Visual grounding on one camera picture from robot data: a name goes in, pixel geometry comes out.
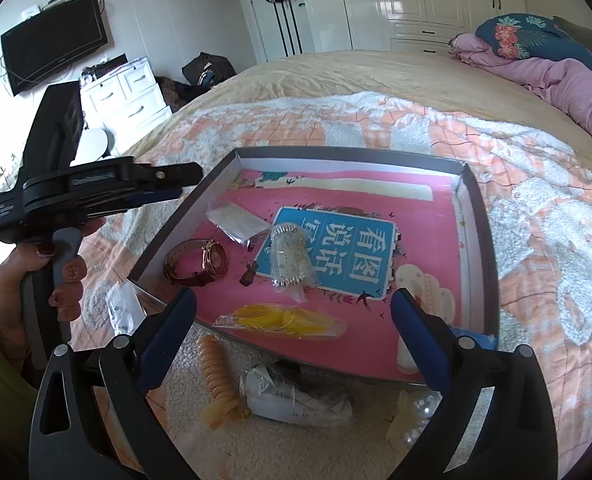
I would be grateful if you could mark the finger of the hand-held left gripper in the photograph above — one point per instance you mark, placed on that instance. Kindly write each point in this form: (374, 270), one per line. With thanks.
(171, 174)
(161, 195)

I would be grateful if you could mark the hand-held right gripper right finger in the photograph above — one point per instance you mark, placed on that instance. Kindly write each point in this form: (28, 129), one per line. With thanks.
(420, 340)

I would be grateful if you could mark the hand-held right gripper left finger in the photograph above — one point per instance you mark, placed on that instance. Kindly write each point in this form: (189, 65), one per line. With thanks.
(171, 330)

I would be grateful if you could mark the long clear packet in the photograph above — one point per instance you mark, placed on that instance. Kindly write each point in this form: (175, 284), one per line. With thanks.
(404, 355)

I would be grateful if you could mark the blue packet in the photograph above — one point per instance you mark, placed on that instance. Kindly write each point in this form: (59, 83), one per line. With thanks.
(475, 339)

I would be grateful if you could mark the small bag with white card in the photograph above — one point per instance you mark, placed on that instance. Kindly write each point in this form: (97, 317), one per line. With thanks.
(236, 222)

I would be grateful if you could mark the cream pearl hair claw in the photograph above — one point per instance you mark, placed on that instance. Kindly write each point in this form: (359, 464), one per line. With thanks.
(405, 425)

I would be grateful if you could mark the grey cardboard tray box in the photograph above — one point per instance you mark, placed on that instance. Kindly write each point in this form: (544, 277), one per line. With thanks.
(475, 240)

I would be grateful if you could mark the bag of yellow rings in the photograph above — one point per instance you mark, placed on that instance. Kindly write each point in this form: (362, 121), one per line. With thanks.
(286, 320)

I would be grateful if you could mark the crystal hair clip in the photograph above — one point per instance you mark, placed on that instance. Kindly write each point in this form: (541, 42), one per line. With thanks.
(288, 255)

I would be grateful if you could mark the dark jewelry packet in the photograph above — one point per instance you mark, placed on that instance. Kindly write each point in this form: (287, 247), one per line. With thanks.
(296, 405)

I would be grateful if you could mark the person's left hand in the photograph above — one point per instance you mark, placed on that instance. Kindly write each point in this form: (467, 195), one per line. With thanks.
(8, 310)

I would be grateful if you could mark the white chair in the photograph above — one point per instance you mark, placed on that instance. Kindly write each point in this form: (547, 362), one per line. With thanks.
(97, 142)

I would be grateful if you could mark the dark clothes pile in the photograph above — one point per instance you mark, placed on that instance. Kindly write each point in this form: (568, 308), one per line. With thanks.
(173, 95)

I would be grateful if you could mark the white dresser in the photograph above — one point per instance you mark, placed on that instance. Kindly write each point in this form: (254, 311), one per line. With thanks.
(126, 100)

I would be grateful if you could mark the pink book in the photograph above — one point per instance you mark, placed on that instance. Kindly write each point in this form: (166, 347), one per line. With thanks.
(425, 240)

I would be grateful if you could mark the black bag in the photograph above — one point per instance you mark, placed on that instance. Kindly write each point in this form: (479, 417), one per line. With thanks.
(208, 72)

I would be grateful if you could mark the black set-top box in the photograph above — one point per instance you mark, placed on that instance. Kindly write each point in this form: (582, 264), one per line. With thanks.
(108, 66)

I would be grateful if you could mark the black television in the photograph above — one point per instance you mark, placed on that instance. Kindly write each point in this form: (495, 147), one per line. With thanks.
(51, 45)

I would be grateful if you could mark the white router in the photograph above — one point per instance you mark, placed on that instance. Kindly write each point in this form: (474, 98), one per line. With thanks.
(30, 13)

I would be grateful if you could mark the bed with beige sheet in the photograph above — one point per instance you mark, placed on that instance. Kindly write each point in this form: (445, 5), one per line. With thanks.
(326, 75)

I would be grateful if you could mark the white door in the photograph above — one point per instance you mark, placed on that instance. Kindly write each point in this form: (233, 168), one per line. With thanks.
(321, 20)

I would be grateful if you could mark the pink quilt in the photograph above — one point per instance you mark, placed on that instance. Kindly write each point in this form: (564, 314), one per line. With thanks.
(575, 95)

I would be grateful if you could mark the white wardrobe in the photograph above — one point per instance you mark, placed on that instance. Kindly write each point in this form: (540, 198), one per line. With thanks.
(425, 0)

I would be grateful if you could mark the floral blue pillow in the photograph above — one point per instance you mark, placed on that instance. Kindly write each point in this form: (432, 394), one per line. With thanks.
(515, 35)

